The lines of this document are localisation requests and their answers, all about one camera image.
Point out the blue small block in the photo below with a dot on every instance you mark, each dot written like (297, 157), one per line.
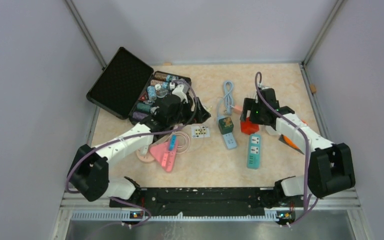
(172, 143)

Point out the teal power strip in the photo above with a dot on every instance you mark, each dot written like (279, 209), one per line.
(254, 150)

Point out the black poker chip case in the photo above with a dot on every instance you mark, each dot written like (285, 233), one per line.
(128, 87)

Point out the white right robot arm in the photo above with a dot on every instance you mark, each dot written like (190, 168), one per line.
(329, 166)

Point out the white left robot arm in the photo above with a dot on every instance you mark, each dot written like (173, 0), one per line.
(89, 172)

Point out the grey-blue power strip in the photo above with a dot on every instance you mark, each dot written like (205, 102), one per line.
(229, 138)

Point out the pink round plug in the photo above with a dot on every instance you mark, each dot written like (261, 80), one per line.
(144, 155)

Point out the pink usb charger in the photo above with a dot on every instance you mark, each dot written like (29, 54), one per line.
(237, 109)

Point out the red cube socket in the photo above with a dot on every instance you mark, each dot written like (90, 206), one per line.
(248, 127)

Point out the white tiger cube socket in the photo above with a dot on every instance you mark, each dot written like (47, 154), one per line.
(271, 131)

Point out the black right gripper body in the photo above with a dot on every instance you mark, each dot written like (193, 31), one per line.
(256, 115)

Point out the pink triangular power strip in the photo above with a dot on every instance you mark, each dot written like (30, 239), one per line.
(163, 156)

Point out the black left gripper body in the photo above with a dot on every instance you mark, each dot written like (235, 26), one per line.
(184, 114)

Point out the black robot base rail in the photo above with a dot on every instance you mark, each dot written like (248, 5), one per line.
(212, 201)

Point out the orange ring toy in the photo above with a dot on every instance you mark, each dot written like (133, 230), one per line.
(296, 139)

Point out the dark green cube socket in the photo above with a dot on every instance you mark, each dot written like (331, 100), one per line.
(225, 125)

